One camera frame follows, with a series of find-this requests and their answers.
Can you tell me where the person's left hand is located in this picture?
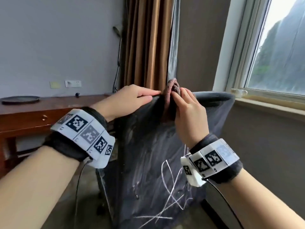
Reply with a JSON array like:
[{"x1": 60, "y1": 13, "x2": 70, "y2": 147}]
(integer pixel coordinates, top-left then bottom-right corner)
[{"x1": 90, "y1": 84, "x2": 162, "y2": 122}]

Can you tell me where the person's right hand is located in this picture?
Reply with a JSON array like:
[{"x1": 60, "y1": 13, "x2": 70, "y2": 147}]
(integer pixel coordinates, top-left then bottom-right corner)
[{"x1": 172, "y1": 87, "x2": 211, "y2": 149}]

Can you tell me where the brown cleaning cloth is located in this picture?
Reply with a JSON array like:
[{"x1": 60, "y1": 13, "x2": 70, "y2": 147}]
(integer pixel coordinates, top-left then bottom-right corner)
[{"x1": 161, "y1": 78, "x2": 183, "y2": 122}]

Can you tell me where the black leather chair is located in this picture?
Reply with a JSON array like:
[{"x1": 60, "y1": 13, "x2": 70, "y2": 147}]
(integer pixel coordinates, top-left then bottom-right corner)
[{"x1": 95, "y1": 91, "x2": 236, "y2": 229}]

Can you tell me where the round grey metal tray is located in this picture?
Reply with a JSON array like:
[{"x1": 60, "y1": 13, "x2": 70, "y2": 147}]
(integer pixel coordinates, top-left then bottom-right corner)
[{"x1": 1, "y1": 95, "x2": 40, "y2": 105}]

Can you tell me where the person's right forearm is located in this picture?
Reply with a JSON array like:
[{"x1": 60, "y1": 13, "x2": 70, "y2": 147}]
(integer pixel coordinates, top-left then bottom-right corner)
[{"x1": 207, "y1": 168, "x2": 305, "y2": 229}]

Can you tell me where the person's left forearm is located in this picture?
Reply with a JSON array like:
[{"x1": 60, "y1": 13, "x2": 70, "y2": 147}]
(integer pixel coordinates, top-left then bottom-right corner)
[{"x1": 0, "y1": 145, "x2": 81, "y2": 229}]

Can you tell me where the silver desk lamp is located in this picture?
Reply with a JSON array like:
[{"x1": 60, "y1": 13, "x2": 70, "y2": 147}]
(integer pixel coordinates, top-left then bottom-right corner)
[{"x1": 111, "y1": 26, "x2": 124, "y2": 94}]

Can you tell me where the white ceramic cup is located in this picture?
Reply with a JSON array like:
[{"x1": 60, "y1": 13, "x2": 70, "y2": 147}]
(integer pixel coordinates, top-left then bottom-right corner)
[{"x1": 230, "y1": 88, "x2": 248, "y2": 96}]

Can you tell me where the black wristband with marker tags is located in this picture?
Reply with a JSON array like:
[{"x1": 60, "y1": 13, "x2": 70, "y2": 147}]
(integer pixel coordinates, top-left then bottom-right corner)
[
  {"x1": 43, "y1": 107, "x2": 112, "y2": 163},
  {"x1": 189, "y1": 134, "x2": 244, "y2": 186}
]

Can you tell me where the cream window sill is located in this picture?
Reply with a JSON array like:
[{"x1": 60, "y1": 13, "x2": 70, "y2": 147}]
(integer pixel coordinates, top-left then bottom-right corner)
[{"x1": 234, "y1": 97, "x2": 305, "y2": 122}]

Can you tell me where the grey curtain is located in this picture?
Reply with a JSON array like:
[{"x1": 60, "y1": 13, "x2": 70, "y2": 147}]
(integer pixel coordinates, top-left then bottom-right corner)
[{"x1": 167, "y1": 0, "x2": 181, "y2": 82}]

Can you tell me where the red wooden table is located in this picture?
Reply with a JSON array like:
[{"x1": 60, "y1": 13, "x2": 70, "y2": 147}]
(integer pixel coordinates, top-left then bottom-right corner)
[{"x1": 0, "y1": 94, "x2": 115, "y2": 179}]

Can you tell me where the white wall power socket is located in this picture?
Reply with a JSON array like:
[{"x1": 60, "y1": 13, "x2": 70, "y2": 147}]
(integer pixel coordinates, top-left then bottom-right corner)
[{"x1": 64, "y1": 80, "x2": 82, "y2": 88}]

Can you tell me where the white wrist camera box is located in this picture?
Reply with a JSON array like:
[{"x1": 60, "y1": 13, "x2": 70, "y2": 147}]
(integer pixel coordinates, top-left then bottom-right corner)
[
  {"x1": 90, "y1": 137, "x2": 116, "y2": 169},
  {"x1": 180, "y1": 156, "x2": 207, "y2": 188}
]

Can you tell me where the thin black cable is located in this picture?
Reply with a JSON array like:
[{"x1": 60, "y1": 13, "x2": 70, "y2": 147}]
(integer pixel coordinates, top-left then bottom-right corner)
[
  {"x1": 74, "y1": 157, "x2": 94, "y2": 229},
  {"x1": 202, "y1": 178, "x2": 239, "y2": 229}
]

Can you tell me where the white window frame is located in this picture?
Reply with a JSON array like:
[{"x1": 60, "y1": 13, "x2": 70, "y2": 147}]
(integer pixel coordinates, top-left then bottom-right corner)
[{"x1": 212, "y1": 0, "x2": 305, "y2": 103}]

